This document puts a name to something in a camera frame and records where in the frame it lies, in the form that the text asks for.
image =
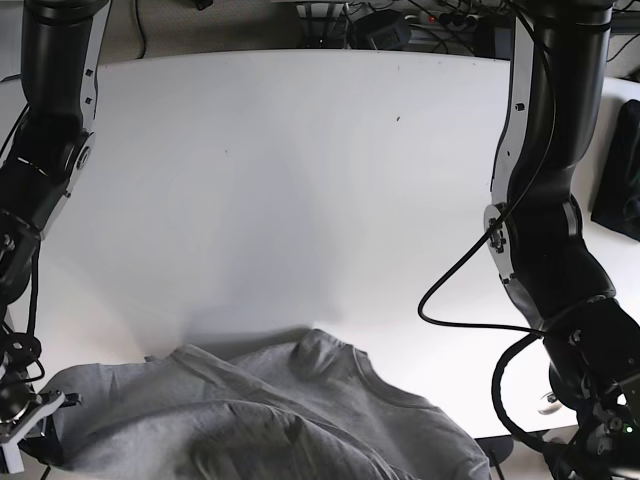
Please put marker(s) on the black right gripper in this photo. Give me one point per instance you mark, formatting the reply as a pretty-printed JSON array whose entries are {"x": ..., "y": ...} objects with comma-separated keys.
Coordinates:
[{"x": 32, "y": 431}]

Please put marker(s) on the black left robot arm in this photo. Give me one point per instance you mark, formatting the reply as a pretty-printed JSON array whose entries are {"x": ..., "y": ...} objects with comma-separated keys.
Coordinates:
[{"x": 533, "y": 230}]

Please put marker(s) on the black round stand base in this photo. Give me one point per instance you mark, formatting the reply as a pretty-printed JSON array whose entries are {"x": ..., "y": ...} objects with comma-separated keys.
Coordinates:
[{"x": 497, "y": 449}]

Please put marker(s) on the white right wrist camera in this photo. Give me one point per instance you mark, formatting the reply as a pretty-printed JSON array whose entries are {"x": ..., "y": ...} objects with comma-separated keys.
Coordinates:
[{"x": 11, "y": 460}]

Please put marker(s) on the right silver table grommet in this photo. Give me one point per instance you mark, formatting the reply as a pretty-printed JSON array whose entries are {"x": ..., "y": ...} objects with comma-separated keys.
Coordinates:
[{"x": 549, "y": 404}]

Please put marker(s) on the grey T-shirt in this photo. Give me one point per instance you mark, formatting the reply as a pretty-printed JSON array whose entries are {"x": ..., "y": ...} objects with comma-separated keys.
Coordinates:
[{"x": 310, "y": 409}]

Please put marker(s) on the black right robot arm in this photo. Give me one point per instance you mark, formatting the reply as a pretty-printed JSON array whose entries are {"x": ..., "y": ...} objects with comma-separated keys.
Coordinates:
[{"x": 41, "y": 160}]

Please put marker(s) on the black T-shirt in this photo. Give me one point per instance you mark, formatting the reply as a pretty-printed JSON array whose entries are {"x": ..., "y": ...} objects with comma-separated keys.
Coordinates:
[{"x": 616, "y": 206}]

